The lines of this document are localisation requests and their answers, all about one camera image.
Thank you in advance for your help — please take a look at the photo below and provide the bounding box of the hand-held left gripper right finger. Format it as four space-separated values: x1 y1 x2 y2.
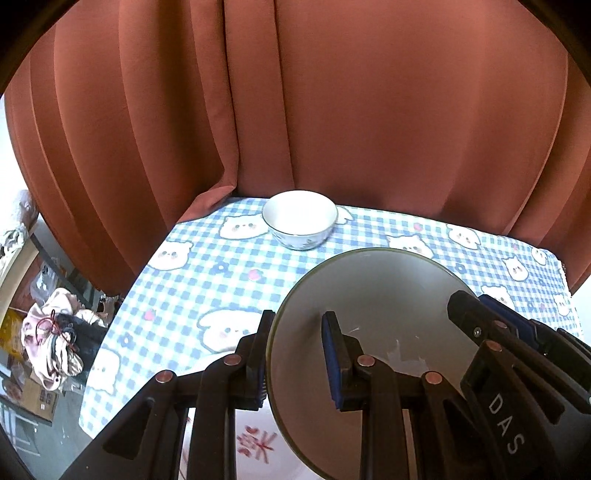
321 310 499 480

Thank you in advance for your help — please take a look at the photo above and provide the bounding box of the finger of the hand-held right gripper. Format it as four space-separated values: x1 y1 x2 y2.
447 290 523 352
480 294 591 370

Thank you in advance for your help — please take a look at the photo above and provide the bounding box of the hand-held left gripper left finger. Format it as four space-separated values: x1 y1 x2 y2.
60 310 277 480

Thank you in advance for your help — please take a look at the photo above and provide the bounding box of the white bowl blue print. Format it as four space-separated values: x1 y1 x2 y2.
267 247 476 480

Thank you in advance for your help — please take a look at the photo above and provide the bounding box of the blue checkered bear tablecloth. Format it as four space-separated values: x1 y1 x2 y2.
78 196 575 439

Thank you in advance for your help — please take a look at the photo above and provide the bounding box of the white bowl leaf print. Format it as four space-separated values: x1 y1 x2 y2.
262 190 339 251

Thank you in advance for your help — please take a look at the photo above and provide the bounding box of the dark cloth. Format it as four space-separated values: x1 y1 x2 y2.
55 311 114 370

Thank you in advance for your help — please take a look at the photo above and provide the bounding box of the cardboard box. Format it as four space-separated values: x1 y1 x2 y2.
25 369 62 424

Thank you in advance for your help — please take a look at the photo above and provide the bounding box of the pink clothes pile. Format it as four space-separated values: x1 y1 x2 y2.
21 287 86 391

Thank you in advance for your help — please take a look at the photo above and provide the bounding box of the orange curtain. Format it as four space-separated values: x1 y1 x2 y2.
0 0 591 296

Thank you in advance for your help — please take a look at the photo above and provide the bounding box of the yellow box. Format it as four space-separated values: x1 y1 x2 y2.
0 308 28 357

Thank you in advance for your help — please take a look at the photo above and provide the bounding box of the cream wooden furniture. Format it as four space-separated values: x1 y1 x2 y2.
0 231 41 296

